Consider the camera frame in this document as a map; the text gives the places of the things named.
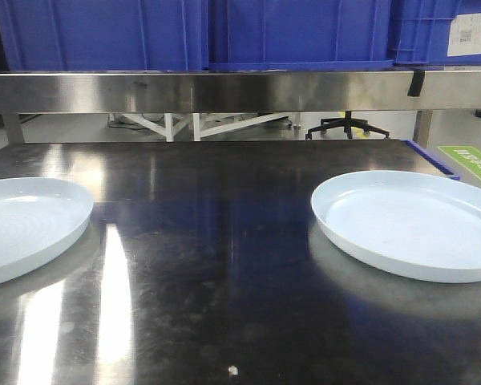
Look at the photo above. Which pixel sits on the steel left shelf post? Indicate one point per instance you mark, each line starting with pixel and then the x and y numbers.
pixel 13 128

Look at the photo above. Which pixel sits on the white table frame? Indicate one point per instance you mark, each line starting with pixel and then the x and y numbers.
pixel 201 125

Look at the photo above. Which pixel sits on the black office chair base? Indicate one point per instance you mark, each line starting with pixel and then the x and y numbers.
pixel 347 122

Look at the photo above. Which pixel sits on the blue plastic bin middle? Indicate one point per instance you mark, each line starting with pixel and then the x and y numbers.
pixel 298 35

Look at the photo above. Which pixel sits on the blue plastic bin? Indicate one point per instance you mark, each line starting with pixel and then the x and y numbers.
pixel 298 35
pixel 105 35
pixel 419 32

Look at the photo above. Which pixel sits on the black tape strip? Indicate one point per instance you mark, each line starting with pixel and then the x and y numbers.
pixel 416 83

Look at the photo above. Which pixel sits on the blue plastic bin left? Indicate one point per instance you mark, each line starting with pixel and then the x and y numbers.
pixel 105 35

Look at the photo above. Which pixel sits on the blue plastic bin right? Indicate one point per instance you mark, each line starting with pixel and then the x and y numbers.
pixel 419 32

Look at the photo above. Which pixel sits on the steel right shelf post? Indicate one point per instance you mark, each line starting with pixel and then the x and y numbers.
pixel 421 133

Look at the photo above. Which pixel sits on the light blue plate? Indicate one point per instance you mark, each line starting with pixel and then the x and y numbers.
pixel 410 224
pixel 40 218

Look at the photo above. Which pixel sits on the stainless steel shelf rail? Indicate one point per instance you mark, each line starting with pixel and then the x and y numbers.
pixel 253 91

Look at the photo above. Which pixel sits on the steel shelf post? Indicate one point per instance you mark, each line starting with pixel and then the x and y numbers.
pixel 421 133
pixel 13 128

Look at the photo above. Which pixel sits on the green floor sign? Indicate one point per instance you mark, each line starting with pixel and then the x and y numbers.
pixel 467 156

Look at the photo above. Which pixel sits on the blue plastic edge strip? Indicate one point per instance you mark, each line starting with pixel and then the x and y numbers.
pixel 446 170

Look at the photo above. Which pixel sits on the white paper label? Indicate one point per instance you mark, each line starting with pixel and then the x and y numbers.
pixel 465 35

